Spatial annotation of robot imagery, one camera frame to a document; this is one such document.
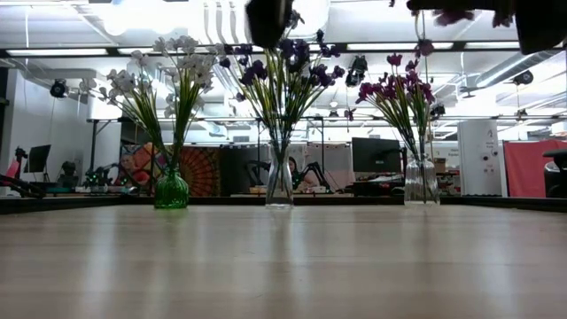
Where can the green glass vase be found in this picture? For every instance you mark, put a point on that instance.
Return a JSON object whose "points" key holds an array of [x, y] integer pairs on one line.
{"points": [[172, 191]]}

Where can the person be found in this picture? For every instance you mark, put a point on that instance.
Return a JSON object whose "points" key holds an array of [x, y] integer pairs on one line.
{"points": [[293, 167]]}

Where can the magenta artificial flower bunch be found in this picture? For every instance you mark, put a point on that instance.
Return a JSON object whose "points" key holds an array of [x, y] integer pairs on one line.
{"points": [[394, 119], [423, 115], [452, 17]]}

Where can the clear smooth glass vase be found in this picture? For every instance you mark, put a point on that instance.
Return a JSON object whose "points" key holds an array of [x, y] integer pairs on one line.
{"points": [[279, 204]]}

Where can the red partition cloth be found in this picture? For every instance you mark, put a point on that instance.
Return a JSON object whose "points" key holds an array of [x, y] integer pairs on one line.
{"points": [[527, 168]]}

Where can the orange patterned tapestry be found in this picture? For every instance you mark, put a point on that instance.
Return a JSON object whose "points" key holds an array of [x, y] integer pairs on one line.
{"points": [[204, 168]]}

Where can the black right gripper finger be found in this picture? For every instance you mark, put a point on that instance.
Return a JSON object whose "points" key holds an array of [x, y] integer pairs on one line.
{"points": [[465, 4]]}

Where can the large black monitor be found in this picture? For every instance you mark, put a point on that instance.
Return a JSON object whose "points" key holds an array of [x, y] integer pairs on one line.
{"points": [[376, 155]]}

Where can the white ceiling pipe bundle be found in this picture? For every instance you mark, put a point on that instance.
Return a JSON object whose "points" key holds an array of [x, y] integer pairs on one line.
{"points": [[221, 22]]}

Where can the black background table frame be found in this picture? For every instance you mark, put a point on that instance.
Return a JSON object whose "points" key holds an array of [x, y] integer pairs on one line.
{"points": [[94, 146]]}

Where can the white LED light strip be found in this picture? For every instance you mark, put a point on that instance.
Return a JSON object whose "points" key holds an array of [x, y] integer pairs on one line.
{"points": [[57, 52], [390, 46], [491, 44], [133, 50]]}

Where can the small black monitor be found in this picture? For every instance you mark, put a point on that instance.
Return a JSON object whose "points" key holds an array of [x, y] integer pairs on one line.
{"points": [[39, 157]]}

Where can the brown cardboard box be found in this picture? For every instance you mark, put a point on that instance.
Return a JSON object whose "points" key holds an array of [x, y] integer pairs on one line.
{"points": [[440, 165]]}

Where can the black overhead frame bar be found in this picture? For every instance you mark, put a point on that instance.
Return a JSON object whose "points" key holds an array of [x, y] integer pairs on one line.
{"points": [[459, 45]]}

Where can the clear ribbed glass vase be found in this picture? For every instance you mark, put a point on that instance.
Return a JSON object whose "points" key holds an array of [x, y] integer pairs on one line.
{"points": [[421, 186]]}

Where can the silver ventilation duct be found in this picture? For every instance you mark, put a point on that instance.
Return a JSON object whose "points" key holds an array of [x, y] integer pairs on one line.
{"points": [[312, 13]]}

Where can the black table edge rail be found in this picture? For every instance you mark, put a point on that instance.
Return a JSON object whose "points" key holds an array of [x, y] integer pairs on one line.
{"points": [[487, 201]]}

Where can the black background robot arm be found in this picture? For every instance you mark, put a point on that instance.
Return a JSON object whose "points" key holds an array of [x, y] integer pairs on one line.
{"points": [[316, 170], [95, 175], [257, 170]]}

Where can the black ceiling camera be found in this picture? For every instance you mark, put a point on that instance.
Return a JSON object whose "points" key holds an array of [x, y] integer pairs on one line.
{"points": [[358, 71], [59, 89], [524, 78]]}

